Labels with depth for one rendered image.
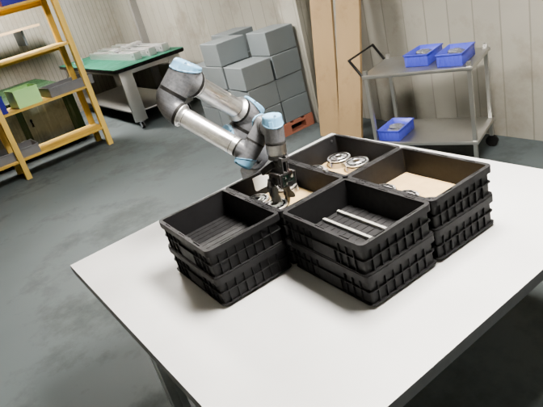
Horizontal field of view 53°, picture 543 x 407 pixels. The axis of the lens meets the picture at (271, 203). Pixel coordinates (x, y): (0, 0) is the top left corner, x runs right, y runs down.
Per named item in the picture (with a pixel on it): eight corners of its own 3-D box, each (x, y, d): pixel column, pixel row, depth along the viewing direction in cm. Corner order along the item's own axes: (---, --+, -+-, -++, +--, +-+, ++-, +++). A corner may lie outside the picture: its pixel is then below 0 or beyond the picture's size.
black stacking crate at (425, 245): (295, 268, 194) (288, 240, 188) (355, 231, 206) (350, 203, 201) (373, 311, 162) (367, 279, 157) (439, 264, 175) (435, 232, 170)
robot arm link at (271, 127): (277, 110, 199) (285, 113, 192) (281, 138, 203) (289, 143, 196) (257, 114, 197) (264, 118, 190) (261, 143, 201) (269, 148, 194)
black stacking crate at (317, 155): (289, 184, 234) (283, 160, 229) (339, 157, 247) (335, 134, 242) (351, 205, 202) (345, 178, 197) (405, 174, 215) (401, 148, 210)
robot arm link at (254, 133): (242, 134, 209) (251, 140, 200) (256, 108, 208) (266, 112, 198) (259, 143, 213) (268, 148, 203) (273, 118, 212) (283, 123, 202)
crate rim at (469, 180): (346, 182, 198) (345, 177, 197) (402, 152, 211) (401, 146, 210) (433, 208, 166) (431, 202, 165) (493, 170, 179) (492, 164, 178)
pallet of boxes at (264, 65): (314, 123, 565) (292, 23, 522) (262, 148, 533) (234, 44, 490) (258, 114, 647) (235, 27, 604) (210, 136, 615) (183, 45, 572)
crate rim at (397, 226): (282, 218, 185) (280, 212, 184) (346, 182, 198) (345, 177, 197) (362, 253, 153) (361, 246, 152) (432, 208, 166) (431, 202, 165)
